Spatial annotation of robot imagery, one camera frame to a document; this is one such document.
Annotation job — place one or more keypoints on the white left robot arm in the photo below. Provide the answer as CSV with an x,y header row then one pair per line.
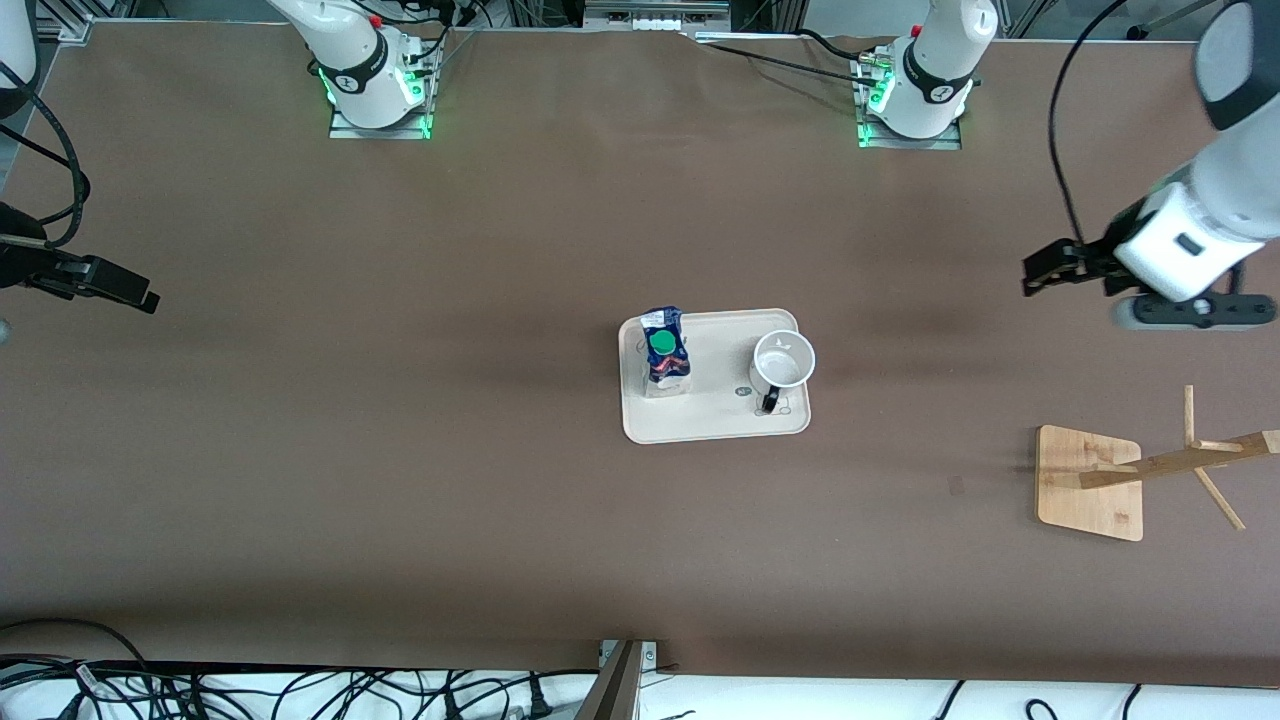
x,y
940,90

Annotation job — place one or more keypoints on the white power strip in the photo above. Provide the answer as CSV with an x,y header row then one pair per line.
x,y
655,12

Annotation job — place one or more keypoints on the blue white milk carton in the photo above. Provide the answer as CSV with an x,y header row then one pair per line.
x,y
665,365

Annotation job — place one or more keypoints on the cream rabbit print tray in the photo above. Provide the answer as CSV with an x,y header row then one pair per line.
x,y
720,420

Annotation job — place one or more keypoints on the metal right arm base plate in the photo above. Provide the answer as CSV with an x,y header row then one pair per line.
x,y
345,130

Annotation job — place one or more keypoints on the aluminium frame post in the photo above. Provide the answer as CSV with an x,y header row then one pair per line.
x,y
612,690

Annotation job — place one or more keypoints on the aluminium frame corner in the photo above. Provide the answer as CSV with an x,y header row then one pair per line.
x,y
72,25

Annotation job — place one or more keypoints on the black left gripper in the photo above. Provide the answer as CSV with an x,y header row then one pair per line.
x,y
1103,252

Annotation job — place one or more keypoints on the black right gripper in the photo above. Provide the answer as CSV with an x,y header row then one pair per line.
x,y
18,262

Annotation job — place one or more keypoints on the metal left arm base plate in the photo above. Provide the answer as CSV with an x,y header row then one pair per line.
x,y
950,142

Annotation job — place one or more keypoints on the wooden cup rack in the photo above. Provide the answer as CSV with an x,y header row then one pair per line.
x,y
1090,490

